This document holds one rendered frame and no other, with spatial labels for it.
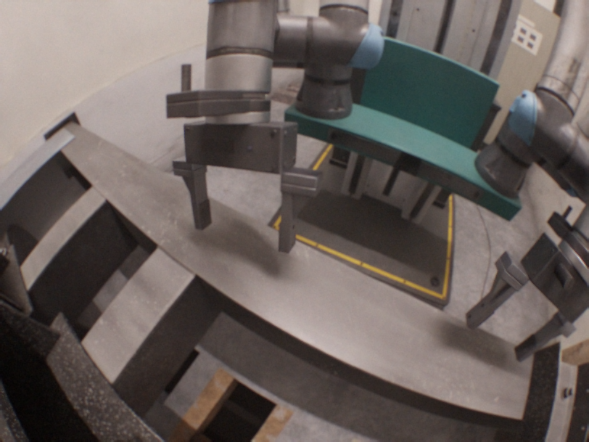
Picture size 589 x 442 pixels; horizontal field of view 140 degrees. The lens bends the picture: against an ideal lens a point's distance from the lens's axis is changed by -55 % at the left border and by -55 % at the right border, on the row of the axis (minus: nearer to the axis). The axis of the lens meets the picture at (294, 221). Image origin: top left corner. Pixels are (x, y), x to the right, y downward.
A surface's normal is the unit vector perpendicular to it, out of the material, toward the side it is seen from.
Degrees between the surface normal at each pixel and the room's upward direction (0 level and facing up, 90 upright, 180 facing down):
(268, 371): 0
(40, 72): 90
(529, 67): 90
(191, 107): 67
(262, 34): 74
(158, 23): 90
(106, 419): 0
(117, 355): 0
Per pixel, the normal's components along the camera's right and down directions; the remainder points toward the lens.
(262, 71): 0.79, 0.32
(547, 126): -0.73, 0.30
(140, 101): 0.87, 0.41
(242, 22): 0.26, 0.47
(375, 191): -0.44, 0.70
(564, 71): -0.84, 0.07
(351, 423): 0.04, -0.61
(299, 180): -0.33, 0.43
